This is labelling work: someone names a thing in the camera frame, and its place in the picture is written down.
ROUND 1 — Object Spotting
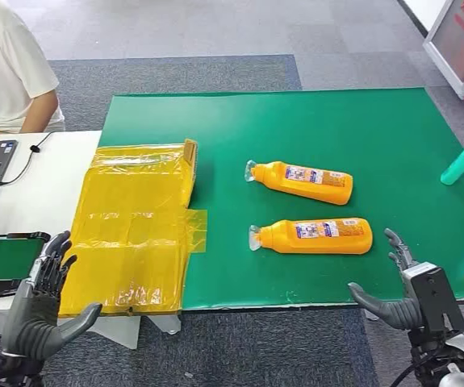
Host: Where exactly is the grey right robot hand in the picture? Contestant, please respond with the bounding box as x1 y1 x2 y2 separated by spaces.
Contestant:
349 228 424 331

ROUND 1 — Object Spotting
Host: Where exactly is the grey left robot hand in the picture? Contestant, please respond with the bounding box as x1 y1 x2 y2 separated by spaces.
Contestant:
2 231 103 362

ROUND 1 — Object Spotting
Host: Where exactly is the orange bottle with clear cap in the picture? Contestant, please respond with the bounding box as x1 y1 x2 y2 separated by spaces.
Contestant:
248 217 374 256
245 159 354 206

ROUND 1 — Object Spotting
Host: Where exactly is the small green belt conveyor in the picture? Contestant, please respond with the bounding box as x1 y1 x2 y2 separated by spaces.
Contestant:
0 231 51 300

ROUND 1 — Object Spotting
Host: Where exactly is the yellow taped cardboard box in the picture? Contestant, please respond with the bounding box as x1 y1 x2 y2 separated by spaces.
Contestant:
58 139 209 318

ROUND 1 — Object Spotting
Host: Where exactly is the white table foot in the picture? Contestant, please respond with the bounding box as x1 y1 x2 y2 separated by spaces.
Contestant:
88 314 181 351

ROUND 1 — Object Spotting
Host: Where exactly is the green table mat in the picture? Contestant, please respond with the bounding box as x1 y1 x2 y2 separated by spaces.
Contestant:
98 88 464 312

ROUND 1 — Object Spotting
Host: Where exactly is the red and white sign cabinet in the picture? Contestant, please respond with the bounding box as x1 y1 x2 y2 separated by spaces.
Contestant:
423 0 464 102

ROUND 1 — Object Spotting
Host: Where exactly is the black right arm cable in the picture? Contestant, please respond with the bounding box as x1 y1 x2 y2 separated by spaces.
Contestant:
390 359 423 387

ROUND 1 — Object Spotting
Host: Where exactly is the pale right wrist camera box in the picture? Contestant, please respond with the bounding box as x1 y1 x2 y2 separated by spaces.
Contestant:
402 261 464 335

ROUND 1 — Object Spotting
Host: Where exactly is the black laptop cable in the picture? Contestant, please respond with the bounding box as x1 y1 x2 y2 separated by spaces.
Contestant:
0 132 52 188

